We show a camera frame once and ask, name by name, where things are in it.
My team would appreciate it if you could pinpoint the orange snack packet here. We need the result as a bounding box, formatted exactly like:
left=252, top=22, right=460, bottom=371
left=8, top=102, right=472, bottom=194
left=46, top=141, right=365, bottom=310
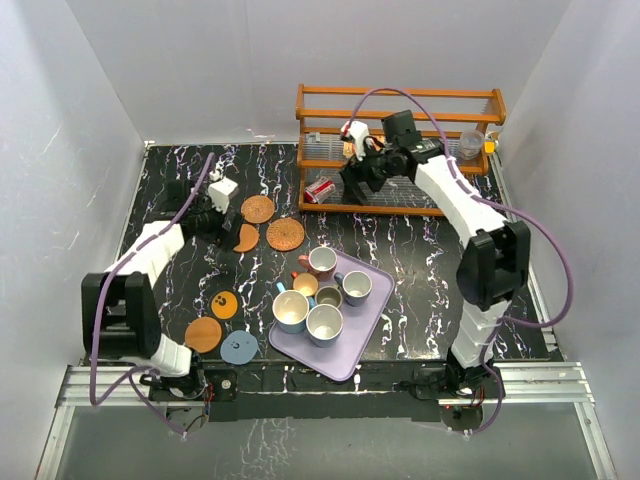
left=343, top=135, right=385, bottom=158

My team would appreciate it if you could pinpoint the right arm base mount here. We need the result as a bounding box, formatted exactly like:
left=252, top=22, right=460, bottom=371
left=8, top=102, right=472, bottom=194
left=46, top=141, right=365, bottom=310
left=393, top=360, right=506, bottom=440

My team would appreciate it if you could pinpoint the yellow small object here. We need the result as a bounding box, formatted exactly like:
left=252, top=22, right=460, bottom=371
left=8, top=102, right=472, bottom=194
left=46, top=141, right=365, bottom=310
left=484, top=141, right=496, bottom=154

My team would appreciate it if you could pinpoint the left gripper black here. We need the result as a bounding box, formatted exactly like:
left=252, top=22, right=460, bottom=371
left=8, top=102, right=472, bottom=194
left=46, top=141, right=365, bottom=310
left=190, top=191, right=244, bottom=252

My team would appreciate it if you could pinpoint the red white can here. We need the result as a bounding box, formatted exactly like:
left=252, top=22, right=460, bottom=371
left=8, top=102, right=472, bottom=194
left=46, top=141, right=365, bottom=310
left=304, top=177, right=336, bottom=204

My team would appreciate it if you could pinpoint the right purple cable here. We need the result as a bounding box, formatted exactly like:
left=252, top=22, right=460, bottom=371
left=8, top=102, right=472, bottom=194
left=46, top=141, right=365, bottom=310
left=349, top=88, right=574, bottom=436

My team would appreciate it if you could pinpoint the pink mug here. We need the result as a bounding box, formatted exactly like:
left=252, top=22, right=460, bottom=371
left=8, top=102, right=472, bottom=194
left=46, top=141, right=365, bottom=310
left=298, top=246, right=338, bottom=281

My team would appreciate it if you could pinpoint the small orange cup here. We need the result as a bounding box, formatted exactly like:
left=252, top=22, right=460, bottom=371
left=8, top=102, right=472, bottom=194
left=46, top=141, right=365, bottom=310
left=291, top=272, right=319, bottom=297

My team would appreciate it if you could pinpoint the wooden shelf rack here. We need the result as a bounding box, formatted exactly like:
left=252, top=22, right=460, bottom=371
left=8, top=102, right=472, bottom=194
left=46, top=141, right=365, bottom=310
left=295, top=84, right=507, bottom=216

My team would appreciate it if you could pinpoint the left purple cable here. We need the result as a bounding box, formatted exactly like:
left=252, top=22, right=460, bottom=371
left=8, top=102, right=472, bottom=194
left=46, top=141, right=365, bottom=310
left=89, top=152, right=217, bottom=439

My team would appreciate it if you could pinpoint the orange face coaster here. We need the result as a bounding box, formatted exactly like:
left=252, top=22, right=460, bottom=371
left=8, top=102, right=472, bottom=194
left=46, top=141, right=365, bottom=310
left=211, top=291, right=238, bottom=320

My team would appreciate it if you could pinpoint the wooden coaster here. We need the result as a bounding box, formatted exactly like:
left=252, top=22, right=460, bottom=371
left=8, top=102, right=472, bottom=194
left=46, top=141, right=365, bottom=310
left=185, top=317, right=222, bottom=354
left=233, top=223, right=260, bottom=253

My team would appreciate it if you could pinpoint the woven rattan coaster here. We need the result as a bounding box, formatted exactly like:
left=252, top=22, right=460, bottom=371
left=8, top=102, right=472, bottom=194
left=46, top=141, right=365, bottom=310
left=241, top=195, right=275, bottom=224
left=266, top=217, right=305, bottom=252

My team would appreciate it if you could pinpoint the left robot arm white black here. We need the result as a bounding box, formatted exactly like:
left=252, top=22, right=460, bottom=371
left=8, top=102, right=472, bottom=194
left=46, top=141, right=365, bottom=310
left=81, top=177, right=243, bottom=399

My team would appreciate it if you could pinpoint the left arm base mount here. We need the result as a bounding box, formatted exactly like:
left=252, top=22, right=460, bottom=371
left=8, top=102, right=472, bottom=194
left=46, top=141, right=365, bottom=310
left=139, top=353, right=237, bottom=440

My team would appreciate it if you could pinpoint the small olive cup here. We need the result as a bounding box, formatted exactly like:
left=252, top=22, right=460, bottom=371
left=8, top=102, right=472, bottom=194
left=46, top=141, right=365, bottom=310
left=314, top=285, right=343, bottom=309

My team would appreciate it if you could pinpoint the grey mug right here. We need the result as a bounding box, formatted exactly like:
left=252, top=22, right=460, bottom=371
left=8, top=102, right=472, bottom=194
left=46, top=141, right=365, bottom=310
left=334, top=270, right=373, bottom=307

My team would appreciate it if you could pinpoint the purple cable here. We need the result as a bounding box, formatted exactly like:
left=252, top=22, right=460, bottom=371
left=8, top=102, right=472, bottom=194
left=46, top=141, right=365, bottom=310
left=89, top=152, right=217, bottom=439
left=349, top=88, right=574, bottom=436

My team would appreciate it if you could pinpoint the grey mug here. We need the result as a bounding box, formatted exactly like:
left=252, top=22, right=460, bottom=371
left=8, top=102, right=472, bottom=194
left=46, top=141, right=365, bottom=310
left=306, top=305, right=344, bottom=347
left=334, top=270, right=373, bottom=307

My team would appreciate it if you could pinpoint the grey mug front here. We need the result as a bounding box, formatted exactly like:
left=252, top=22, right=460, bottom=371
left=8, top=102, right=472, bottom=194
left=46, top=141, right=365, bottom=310
left=306, top=305, right=344, bottom=347

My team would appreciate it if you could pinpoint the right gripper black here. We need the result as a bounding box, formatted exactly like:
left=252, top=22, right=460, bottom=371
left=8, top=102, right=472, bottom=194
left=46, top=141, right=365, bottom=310
left=338, top=139, right=397, bottom=207

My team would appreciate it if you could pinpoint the large blue mug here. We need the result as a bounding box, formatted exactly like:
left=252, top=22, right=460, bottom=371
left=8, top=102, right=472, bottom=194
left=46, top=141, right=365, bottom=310
left=272, top=282, right=316, bottom=334

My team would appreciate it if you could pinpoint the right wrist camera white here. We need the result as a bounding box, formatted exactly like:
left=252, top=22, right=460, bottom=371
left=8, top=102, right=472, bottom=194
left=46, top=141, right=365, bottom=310
left=340, top=120, right=369, bottom=161

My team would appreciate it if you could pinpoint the lavender plastic tray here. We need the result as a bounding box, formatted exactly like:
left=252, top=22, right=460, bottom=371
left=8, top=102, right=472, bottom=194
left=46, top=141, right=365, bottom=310
left=269, top=251, right=395, bottom=382

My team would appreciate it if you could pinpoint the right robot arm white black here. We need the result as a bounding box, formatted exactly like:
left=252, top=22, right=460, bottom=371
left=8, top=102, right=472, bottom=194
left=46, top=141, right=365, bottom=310
left=340, top=110, right=531, bottom=397

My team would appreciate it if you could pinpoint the clear plastic cup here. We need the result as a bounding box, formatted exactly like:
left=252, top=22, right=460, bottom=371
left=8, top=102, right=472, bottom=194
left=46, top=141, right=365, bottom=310
left=457, top=130, right=485, bottom=160

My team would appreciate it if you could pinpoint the blue face coaster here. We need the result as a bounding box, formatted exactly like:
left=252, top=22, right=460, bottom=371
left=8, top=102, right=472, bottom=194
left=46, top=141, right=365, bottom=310
left=220, top=330, right=258, bottom=365

